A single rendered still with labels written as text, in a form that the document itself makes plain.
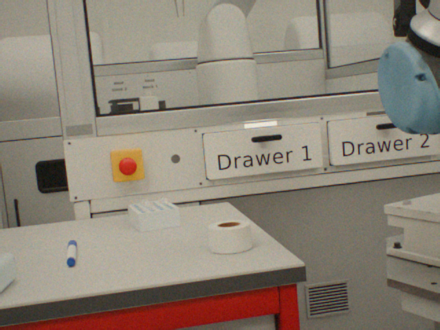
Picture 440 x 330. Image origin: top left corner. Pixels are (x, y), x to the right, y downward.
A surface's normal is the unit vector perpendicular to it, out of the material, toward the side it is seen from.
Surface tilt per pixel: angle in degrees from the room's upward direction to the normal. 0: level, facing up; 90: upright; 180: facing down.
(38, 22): 90
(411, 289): 90
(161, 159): 90
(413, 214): 90
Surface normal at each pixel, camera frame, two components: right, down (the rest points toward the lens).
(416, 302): -0.87, 0.14
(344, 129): 0.18, 0.10
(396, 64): -0.96, 0.21
